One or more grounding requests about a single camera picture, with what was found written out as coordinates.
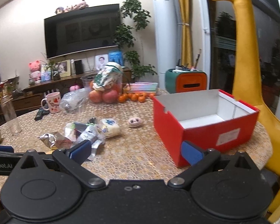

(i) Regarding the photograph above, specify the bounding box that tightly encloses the silver foil packet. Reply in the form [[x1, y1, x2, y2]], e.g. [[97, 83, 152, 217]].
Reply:
[[75, 124, 105, 161]]

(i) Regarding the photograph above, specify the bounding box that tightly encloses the silver snack wrapper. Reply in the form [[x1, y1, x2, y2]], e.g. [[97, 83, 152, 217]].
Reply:
[[38, 131, 73, 150]]

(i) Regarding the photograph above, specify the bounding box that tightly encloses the blueberry bread packet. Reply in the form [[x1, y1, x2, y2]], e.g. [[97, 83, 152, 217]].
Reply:
[[99, 118, 121, 139]]

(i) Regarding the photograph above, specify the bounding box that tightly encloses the cartoon monster face toy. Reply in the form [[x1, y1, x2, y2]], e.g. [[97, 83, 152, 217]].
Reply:
[[128, 117, 143, 128]]

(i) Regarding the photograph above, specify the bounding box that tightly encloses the tissue pack green blue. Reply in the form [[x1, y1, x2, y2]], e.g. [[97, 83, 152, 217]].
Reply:
[[64, 122, 89, 142]]

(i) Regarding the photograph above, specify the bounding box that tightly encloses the small black item bag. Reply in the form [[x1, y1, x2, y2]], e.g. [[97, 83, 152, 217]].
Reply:
[[88, 117, 99, 124]]

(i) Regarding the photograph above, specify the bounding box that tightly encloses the red cardboard box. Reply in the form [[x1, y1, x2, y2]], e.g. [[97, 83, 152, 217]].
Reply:
[[153, 90, 259, 167]]

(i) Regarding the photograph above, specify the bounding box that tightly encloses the clear drinking glass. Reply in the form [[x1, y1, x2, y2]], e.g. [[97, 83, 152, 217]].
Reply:
[[0, 95, 21, 136]]

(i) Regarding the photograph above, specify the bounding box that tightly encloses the gold patterned tablecloth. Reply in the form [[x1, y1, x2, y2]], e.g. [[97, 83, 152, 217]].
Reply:
[[0, 88, 273, 202]]

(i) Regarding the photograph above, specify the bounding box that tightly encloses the black remote control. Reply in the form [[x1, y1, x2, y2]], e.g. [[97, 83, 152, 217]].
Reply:
[[34, 108, 50, 121]]

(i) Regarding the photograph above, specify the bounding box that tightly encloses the clear plastic bag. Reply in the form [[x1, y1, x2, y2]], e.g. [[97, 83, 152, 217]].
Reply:
[[60, 88, 90, 115]]

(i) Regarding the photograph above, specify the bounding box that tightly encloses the wooden tv cabinet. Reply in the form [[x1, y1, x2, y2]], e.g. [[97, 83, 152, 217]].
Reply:
[[0, 67, 133, 119]]

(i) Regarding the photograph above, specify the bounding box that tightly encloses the red apple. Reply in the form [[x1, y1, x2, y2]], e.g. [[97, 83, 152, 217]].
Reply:
[[102, 89, 119, 104], [88, 90, 102, 103]]

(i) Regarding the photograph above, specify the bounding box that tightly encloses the pink strawberry mug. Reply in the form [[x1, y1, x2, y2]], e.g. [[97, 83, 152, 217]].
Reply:
[[41, 91, 61, 114]]

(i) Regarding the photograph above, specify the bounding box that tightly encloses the mandarin orange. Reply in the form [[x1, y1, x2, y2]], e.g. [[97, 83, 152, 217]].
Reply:
[[118, 95, 126, 103], [138, 96, 146, 103], [130, 94, 139, 102]]

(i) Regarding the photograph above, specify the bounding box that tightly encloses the clear fruit container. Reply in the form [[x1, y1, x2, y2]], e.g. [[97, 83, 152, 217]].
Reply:
[[80, 71, 122, 104]]

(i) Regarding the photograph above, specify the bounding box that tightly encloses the green orange tissue box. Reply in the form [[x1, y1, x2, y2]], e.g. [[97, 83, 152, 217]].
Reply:
[[165, 69, 207, 94]]

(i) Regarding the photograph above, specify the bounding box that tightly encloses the yellow giraffe chair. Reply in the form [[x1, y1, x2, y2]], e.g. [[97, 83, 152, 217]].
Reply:
[[209, 0, 280, 215]]

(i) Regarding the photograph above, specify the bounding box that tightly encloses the pink pig plush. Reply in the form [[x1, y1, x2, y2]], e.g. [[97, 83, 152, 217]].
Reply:
[[29, 60, 41, 83]]

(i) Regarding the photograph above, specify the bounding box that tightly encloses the floral cloth bag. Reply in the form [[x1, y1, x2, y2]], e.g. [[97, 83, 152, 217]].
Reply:
[[92, 62, 123, 91]]

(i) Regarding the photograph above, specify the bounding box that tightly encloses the stack of colourful folders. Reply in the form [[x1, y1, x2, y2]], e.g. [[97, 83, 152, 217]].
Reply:
[[123, 82, 158, 93]]

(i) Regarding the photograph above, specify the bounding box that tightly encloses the black speaker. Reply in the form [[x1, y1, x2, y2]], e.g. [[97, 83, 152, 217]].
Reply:
[[74, 60, 84, 75]]

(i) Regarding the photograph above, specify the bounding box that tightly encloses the blue picture card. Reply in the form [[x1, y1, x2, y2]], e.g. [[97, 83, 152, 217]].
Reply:
[[108, 50, 124, 66]]

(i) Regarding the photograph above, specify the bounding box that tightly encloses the white air conditioner column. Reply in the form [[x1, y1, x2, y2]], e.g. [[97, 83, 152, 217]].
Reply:
[[153, 0, 177, 90]]

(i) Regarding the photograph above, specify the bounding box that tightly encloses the green potted tree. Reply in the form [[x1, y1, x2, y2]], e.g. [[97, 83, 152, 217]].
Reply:
[[114, 0, 157, 80]]

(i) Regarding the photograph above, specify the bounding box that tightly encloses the yellow curtain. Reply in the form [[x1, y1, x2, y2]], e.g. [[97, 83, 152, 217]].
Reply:
[[178, 0, 193, 68]]

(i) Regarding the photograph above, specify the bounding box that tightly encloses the wooden photo frame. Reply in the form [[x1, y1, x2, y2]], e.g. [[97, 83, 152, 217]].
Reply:
[[57, 60, 71, 77]]

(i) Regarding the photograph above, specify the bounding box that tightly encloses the child photo frame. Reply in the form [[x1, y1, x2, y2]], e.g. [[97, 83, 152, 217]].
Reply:
[[95, 54, 109, 70]]

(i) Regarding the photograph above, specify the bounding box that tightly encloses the wall television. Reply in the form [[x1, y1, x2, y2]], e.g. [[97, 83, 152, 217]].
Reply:
[[44, 4, 121, 59]]

